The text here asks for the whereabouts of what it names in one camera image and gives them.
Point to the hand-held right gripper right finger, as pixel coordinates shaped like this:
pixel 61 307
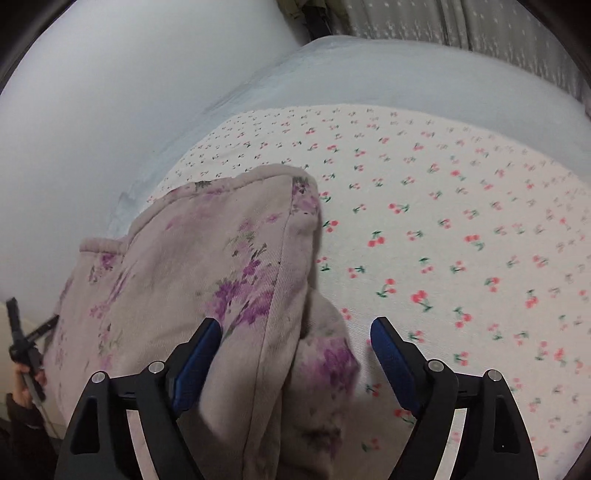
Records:
pixel 392 360

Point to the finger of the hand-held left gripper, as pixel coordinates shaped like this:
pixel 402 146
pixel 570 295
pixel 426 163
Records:
pixel 44 326
pixel 14 321

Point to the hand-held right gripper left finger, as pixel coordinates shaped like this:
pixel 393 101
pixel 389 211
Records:
pixel 196 364

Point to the floral mauve garment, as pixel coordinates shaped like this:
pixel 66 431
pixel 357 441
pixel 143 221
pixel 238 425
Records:
pixel 184 258

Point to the person's left forearm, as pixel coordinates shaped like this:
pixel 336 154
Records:
pixel 23 443

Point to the person's left hand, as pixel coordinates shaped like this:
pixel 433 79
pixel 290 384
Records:
pixel 23 385

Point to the cherry print bed sheet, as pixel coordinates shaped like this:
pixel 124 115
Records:
pixel 461 230

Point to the light blue bed cover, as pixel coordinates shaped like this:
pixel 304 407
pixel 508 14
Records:
pixel 392 74

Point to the patterned grey curtain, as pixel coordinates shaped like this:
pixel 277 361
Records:
pixel 461 27

